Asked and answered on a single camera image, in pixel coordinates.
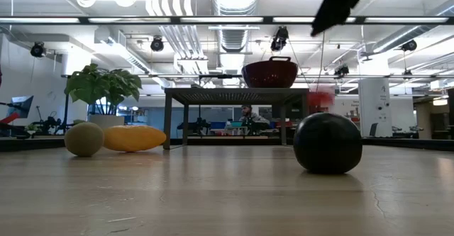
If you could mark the red colander bowl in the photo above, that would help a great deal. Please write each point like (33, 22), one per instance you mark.
(269, 74)

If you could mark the large black toy plum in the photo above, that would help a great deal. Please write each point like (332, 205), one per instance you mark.
(328, 144)

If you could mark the long yellow toy fruit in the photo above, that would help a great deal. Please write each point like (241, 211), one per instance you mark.
(134, 138)

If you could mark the round green toy melon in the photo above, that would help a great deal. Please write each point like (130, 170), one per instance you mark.
(84, 139)

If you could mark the black background robot arm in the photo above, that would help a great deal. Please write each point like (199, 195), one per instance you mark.
(196, 127)

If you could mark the black ceiling spotlight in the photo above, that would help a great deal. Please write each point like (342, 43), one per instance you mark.
(409, 45)
(157, 44)
(37, 50)
(280, 37)

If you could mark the red background object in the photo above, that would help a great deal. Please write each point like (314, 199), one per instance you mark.
(321, 103)

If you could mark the white pillar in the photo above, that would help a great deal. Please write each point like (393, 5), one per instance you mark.
(374, 101)

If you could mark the perforated metal shelf riser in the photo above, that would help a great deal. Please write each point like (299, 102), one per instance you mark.
(234, 96)

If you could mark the person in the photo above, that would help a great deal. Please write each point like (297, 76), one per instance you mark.
(248, 117)

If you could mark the blue bin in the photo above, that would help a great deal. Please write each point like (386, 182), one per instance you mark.
(218, 124)

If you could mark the teal bin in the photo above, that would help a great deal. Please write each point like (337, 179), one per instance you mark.
(236, 124)

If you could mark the green leafy plant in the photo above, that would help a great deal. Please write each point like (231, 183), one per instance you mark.
(103, 87)

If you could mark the white plant pot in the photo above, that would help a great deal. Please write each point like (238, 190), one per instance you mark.
(106, 119)

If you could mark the small tilted background monitor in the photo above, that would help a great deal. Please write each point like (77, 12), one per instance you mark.
(21, 106)

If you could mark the red background lever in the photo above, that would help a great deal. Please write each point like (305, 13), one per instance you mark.
(7, 118)

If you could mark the silver ventilation duct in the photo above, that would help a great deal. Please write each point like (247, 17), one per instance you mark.
(232, 39)

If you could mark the black ceiling camera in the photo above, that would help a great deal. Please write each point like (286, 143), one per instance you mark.
(342, 71)

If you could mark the glowing wall light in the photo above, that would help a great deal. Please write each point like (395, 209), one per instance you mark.
(440, 102)

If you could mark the black table edge rail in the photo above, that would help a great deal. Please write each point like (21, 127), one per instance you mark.
(418, 144)

